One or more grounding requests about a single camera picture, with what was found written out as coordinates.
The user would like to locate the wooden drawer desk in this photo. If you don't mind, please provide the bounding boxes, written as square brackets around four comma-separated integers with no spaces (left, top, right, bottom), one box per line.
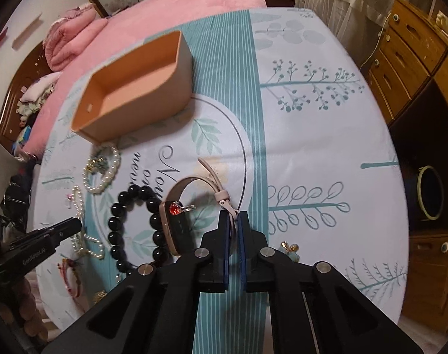
[365,0,448,334]

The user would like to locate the red stone ring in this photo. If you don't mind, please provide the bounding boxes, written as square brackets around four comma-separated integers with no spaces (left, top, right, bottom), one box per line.
[168,201,196,217]

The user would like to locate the teal leaf print tablecloth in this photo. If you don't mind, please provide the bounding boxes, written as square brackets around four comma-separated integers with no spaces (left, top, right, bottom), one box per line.
[34,8,408,353]

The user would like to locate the pink beaded bracelet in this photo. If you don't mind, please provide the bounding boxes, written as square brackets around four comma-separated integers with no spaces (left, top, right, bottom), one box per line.
[58,257,83,298]

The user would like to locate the long pearl necklace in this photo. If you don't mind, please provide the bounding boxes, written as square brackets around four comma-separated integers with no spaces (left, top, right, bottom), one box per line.
[65,184,106,261]

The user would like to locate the black bead bracelet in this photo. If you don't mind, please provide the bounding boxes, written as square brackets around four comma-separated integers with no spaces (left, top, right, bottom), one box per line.
[108,184,172,275]

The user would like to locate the white pearl bracelet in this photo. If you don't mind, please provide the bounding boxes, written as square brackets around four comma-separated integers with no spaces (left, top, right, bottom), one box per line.
[82,145,122,195]

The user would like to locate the beige strap smart watch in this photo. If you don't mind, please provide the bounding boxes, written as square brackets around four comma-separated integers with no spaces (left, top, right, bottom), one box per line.
[158,158,239,257]

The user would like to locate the wooden headboard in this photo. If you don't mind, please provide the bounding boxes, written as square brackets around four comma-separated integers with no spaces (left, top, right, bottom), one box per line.
[0,42,52,152]

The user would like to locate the folded pink quilt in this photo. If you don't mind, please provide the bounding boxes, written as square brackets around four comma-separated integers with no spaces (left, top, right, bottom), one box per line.
[42,2,108,72]

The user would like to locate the pink bed blanket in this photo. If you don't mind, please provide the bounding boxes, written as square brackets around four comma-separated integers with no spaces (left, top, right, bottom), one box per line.
[23,0,266,158]

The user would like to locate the round green rimmed stool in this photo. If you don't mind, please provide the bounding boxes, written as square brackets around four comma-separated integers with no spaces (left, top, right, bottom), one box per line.
[417,165,445,221]

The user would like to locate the peach open jewelry box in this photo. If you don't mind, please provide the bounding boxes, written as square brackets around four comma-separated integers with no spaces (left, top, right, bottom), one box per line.
[71,30,193,145]

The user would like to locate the green gold earrings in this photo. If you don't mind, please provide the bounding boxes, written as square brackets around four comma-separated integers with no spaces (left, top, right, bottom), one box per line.
[279,241,300,262]

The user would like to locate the left hand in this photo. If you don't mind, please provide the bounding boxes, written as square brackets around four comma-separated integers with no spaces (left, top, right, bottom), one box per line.
[0,278,48,341]

